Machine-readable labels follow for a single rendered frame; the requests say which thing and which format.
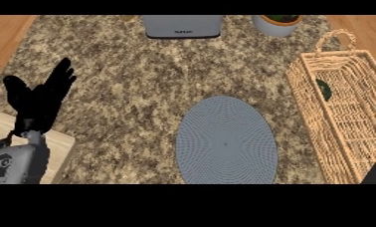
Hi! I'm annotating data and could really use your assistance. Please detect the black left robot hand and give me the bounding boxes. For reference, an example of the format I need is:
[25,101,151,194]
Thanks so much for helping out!
[1,57,78,138]

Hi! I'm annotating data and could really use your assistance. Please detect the grey oval placemat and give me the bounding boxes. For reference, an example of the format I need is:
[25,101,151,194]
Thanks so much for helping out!
[175,96,278,185]

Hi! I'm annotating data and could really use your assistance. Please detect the dark green squash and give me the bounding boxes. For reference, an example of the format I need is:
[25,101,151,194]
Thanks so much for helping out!
[314,79,333,103]

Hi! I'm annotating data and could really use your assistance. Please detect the tan wicker basket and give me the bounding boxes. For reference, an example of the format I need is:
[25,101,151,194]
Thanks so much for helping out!
[284,28,376,185]

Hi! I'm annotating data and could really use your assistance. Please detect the grey box appliance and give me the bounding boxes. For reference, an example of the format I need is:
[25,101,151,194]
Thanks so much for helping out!
[141,15,224,40]

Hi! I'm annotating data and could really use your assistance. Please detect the white plant pot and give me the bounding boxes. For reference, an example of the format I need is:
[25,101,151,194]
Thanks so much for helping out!
[250,15,303,38]

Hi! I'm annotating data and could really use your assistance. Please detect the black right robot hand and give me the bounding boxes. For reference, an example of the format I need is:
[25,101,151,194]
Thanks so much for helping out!
[359,164,376,185]

